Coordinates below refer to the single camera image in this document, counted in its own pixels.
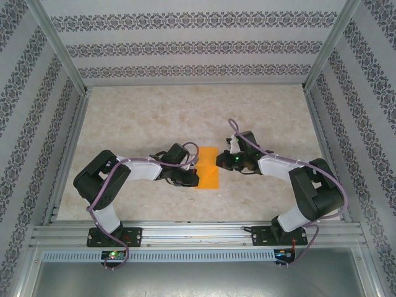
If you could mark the aluminium table side rail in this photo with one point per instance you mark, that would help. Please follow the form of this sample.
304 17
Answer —
327 154
69 154

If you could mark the orange paper sheet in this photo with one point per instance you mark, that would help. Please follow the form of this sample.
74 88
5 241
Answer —
208 176

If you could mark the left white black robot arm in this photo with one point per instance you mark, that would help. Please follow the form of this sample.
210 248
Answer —
142 171

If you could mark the long aluminium mounting rail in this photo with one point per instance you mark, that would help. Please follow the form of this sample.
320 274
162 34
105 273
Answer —
198 230

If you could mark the aluminium frame post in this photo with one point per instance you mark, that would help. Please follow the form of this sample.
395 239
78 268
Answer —
328 46
60 46

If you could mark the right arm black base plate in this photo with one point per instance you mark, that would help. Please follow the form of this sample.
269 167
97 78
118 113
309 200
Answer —
261 236

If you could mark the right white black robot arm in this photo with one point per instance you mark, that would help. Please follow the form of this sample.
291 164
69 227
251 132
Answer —
275 167

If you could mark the grey metal sheet tray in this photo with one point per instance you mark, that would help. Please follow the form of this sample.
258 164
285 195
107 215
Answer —
198 280

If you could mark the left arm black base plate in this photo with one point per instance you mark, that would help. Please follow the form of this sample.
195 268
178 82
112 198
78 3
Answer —
133 236

